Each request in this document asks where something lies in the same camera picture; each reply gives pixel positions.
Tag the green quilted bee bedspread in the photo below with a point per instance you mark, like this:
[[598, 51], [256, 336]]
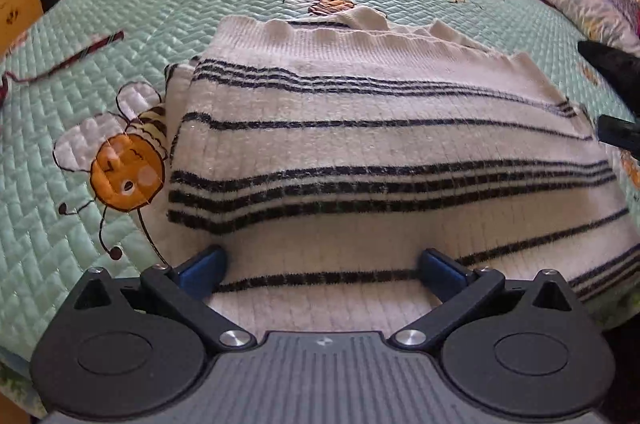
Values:
[[75, 229]]

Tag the floral bed sheet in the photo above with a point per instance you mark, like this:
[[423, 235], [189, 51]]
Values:
[[15, 384]]

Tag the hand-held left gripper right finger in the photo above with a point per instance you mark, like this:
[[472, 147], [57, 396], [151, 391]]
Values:
[[442, 274]]

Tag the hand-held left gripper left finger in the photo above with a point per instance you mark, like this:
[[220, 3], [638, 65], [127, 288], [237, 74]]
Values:
[[202, 271]]

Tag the white black-striped sweater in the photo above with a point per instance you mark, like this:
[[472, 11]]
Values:
[[375, 144]]

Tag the red plaid garment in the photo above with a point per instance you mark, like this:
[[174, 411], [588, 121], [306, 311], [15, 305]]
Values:
[[75, 54]]

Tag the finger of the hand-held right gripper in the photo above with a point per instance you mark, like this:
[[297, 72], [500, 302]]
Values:
[[620, 133], [620, 69]]

